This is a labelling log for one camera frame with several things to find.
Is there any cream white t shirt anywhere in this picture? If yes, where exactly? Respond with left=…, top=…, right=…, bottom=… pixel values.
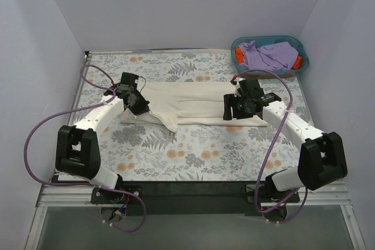
left=120, top=82, right=268, bottom=132

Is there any floral patterned table mat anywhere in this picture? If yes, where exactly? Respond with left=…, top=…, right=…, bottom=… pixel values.
left=78, top=52, right=299, bottom=181

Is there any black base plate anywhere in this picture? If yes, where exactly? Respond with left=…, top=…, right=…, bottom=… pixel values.
left=90, top=180, right=301, bottom=222

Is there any aluminium frame rail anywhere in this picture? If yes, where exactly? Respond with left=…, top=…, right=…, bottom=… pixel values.
left=37, top=181, right=352, bottom=207

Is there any lavender purple t shirt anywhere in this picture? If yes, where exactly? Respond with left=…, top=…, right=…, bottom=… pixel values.
left=239, top=40, right=300, bottom=71

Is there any teal plastic laundry basket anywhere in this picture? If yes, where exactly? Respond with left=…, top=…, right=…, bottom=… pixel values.
left=231, top=35, right=309, bottom=77

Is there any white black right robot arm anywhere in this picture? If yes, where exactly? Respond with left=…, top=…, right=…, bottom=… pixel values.
left=223, top=78, right=348, bottom=202

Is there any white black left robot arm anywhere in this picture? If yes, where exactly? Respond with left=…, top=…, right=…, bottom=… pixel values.
left=55, top=72, right=149, bottom=203

